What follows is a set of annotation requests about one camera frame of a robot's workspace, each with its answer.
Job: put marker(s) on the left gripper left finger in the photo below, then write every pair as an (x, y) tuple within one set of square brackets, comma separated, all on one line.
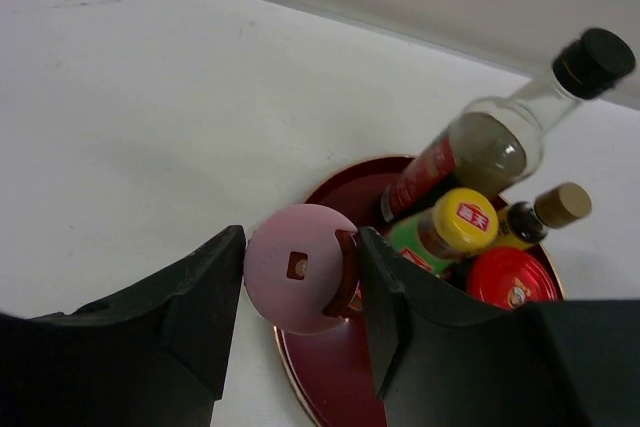
[(152, 354)]

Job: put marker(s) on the red lid sauce jar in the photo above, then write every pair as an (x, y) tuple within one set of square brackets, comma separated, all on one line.
[(508, 278)]

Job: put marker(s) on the yellow cap sauce bottle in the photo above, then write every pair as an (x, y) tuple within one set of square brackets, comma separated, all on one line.
[(462, 222)]

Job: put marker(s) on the pink lid spice shaker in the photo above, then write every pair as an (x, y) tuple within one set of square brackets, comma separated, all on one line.
[(300, 269)]

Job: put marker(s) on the red round tray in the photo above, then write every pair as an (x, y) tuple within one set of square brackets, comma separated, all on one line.
[(331, 372)]

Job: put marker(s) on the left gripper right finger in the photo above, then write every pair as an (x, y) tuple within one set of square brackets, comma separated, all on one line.
[(438, 357)]

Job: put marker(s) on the small yellow label bottle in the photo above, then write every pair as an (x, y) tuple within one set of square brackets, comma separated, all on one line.
[(523, 225)]

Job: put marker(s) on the tall dark soy bottle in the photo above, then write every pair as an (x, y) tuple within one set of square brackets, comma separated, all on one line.
[(496, 142)]

